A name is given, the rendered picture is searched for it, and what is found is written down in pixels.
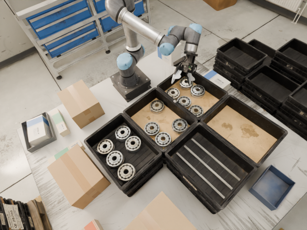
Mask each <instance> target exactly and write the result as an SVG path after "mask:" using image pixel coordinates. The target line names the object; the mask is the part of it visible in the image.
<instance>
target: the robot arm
mask: <svg viewBox="0 0 307 230"><path fill-rule="evenodd" d="M135 1H136V0H105V8H106V11H107V13H108V15H109V16H110V17H111V18H112V19H113V20H114V21H115V22H117V23H118V24H121V23H122V24H123V29H124V32H125V37H126V41H127V45H126V50H127V52H126V53H123V54H120V55H119V56H118V58H117V60H116V62H117V66H118V69H119V72H120V78H119V80H120V83H121V85H123V86H125V87H131V86H134V85H135V84H136V83H137V82H138V76H137V74H136V73H135V71H134V67H135V66H136V64H137V63H138V62H139V60H140V59H141V58H142V57H143V56H144V54H145V49H144V46H143V45H142V44H141V43H140V42H139V41H138V35H137V34H139V35H141V36H142V37H144V38H145V39H147V40H148V41H150V42H151V43H153V44H154V45H156V46H158V47H159V51H160V53H161V54H162V55H164V56H169V55H170V54H171V53H172V52H173V51H174V49H175V48H176V46H177V45H178V44H179V42H180V41H181V40H183V41H186V43H185V48H184V54H186V56H183V57H182V58H180V59H178V60H177V61H175V62H173V65H174V66H175V67H176V69H175V71H174V73H173V77H172V82H171V83H173V82H174V81H175V79H179V78H181V75H180V74H181V73H182V72H185V73H186V76H187V80H188V84H189V85H191V81H195V78H194V77H193V76H192V73H196V70H195V67H196V69H197V65H196V64H194V62H195V58H196V57H197V56H198V54H196V52H197V48H198V44H199V40H200V36H201V31H202V26H201V25H199V24H195V23H191V24H190V26H189V27H183V26H170V27H169V29H168V36H166V35H165V34H163V33H161V32H160V31H158V30H157V29H155V28H154V27H152V26H151V25H149V24H148V23H146V22H144V21H143V20H141V19H140V18H138V17H137V16H135V15H134V13H133V12H134V11H135V4H134V2H135Z"/></svg>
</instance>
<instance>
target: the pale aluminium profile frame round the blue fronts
mask: <svg viewBox="0 0 307 230"><path fill-rule="evenodd" d="M2 1H3V3H4V4H5V5H6V7H7V8H8V10H9V11H10V13H11V14H12V15H13V16H14V18H15V19H16V21H17V22H18V24H19V25H20V26H21V28H22V29H23V31H24V32H25V33H26V35H27V36H28V37H29V39H30V40H31V42H32V43H33V45H34V46H35V47H36V49H37V50H38V51H39V53H40V54H41V56H42V57H43V58H44V60H45V61H46V63H47V64H48V65H49V67H50V68H51V69H52V71H53V72H54V74H55V75H56V76H57V77H56V79H57V80H60V79H61V78H62V76H61V75H59V74H58V72H60V71H62V70H64V69H66V68H68V67H70V66H72V65H74V64H76V63H78V62H79V61H81V60H83V59H85V58H87V57H89V56H91V55H93V54H95V53H97V52H99V51H101V50H103V49H106V54H109V53H110V52H111V51H110V50H109V49H108V46H110V45H112V44H114V43H116V42H118V41H120V40H122V39H124V38H126V37H125V34H124V35H122V36H120V37H118V38H116V39H114V40H112V41H110V42H106V37H107V36H108V35H110V34H112V33H114V32H116V31H118V30H120V29H122V28H123V24H122V25H120V26H118V27H115V28H113V29H110V30H108V31H107V32H105V33H103V31H102V28H101V27H102V26H101V25H100V20H99V19H98V18H101V17H103V16H105V15H107V14H108V13H107V11H106V10H105V11H102V12H100V13H97V12H96V10H95V8H94V5H93V2H92V1H93V0H87V3H89V5H90V8H91V11H92V12H91V14H92V16H91V17H89V18H87V19H85V20H83V21H80V22H78V23H76V24H74V25H71V26H69V27H67V28H65V29H63V30H60V31H58V32H56V33H54V34H52V35H50V36H48V37H46V38H43V39H41V40H40V39H39V38H38V37H36V38H34V37H33V35H32V34H31V33H30V31H29V30H28V29H29V28H31V26H30V25H28V26H26V25H25V24H24V22H23V21H22V20H20V18H19V17H18V15H17V14H16V11H15V9H14V8H13V6H12V5H11V3H10V2H9V1H8V0H2ZM145 2H146V3H145V4H144V5H143V6H144V7H145V6H146V9H145V8H144V14H142V15H139V16H138V18H140V19H142V20H143V21H144V22H146V23H148V24H149V25H151V16H150V7H149V0H145ZM16 17H17V18H18V20H19V21H18V20H17V18H16ZM145 17H147V18H148V19H146V18H145ZM94 20H95V25H97V27H96V28H97V30H98V33H99V36H96V37H94V38H92V39H91V40H89V41H87V42H85V43H83V44H81V45H79V46H77V47H75V48H73V49H71V50H69V51H67V52H65V53H63V54H59V55H57V56H56V57H55V58H53V59H50V60H49V59H48V57H47V53H48V51H45V52H44V51H43V50H44V49H45V47H44V46H41V45H42V44H44V43H47V42H49V41H51V40H53V39H55V38H57V37H59V36H61V35H64V34H66V33H68V32H70V31H72V30H74V29H77V28H79V27H81V26H83V25H85V24H88V23H90V22H92V21H94ZM151 26H152V25H151ZM96 41H99V42H100V43H101V44H102V46H100V47H98V48H96V49H94V50H92V51H90V52H88V53H86V54H85V55H83V56H81V57H79V58H77V59H75V60H73V61H71V62H69V63H67V64H65V65H63V66H61V67H59V68H55V67H53V64H54V62H56V61H58V60H60V59H62V58H64V57H66V56H68V55H70V54H72V53H74V52H76V51H78V50H80V49H82V48H84V47H86V46H88V45H90V44H92V43H94V42H96Z"/></svg>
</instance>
